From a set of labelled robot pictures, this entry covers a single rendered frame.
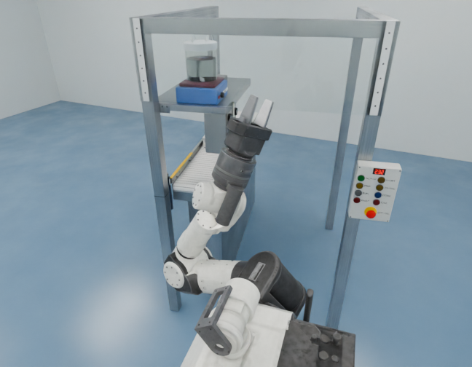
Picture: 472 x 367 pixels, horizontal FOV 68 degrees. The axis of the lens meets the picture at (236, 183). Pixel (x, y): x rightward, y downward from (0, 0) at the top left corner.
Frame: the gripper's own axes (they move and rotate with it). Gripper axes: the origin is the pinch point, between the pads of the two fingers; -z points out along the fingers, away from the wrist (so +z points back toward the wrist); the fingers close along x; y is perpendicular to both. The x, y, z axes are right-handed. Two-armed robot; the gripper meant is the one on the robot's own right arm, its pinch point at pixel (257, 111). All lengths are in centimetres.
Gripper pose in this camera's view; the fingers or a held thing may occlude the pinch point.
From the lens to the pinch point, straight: 80.0
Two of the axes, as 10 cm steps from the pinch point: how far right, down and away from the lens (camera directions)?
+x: -6.8, -0.3, -7.3
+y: -6.4, -4.8, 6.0
